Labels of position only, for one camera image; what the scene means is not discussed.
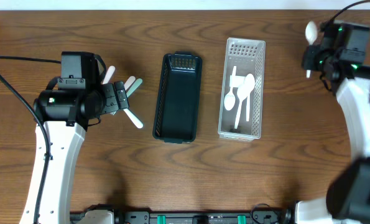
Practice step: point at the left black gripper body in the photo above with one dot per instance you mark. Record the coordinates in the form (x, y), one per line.
(121, 95)

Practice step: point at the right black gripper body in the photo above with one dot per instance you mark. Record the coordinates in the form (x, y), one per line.
(318, 60)

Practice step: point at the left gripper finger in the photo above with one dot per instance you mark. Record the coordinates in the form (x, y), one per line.
(122, 99)
(119, 86)

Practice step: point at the white plastic fork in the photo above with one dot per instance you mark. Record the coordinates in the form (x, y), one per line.
(130, 81)
(135, 120)

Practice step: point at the white plastic spoon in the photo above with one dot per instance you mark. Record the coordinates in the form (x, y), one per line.
(109, 73)

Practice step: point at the mint green plastic fork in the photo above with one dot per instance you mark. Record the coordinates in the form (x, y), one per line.
(134, 87)

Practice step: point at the white spoon bowl up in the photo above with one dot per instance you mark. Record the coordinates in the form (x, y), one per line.
(311, 34)

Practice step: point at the white spoon clear basket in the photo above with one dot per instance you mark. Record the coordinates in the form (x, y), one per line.
(249, 82)

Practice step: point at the white spoon horizontal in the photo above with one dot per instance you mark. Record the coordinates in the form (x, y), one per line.
(242, 94)

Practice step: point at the white spoon bowl down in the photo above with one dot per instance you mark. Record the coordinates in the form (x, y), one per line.
(230, 99)

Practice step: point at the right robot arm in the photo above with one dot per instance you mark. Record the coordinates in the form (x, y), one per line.
(348, 197)

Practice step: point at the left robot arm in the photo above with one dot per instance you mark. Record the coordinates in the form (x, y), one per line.
(81, 93)

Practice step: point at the dark green plastic basket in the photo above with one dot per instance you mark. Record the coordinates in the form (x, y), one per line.
(178, 98)

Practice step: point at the clear plastic basket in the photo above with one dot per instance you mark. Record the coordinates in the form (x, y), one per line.
(249, 57)

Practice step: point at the white label in clear basket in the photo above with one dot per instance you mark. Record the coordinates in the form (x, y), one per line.
(236, 81)

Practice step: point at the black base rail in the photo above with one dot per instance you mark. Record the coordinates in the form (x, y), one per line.
(261, 213)

